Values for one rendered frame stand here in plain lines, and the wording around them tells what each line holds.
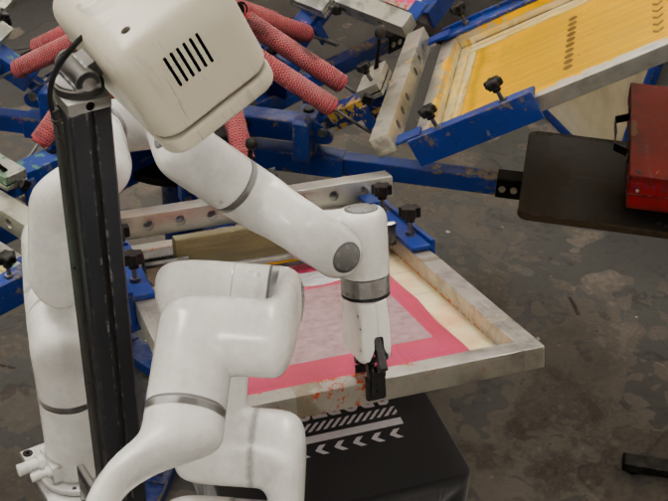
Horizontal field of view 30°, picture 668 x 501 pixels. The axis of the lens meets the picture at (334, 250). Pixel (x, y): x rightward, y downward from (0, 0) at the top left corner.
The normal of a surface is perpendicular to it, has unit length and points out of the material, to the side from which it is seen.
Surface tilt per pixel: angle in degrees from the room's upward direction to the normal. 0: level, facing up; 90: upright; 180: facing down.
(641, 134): 0
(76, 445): 90
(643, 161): 0
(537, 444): 0
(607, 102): 78
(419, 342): 15
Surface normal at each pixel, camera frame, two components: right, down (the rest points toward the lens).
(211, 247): 0.31, 0.32
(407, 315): -0.06, -0.93
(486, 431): 0.03, -0.82
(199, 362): 0.33, -0.44
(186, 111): 0.53, 0.50
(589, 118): -0.92, -0.02
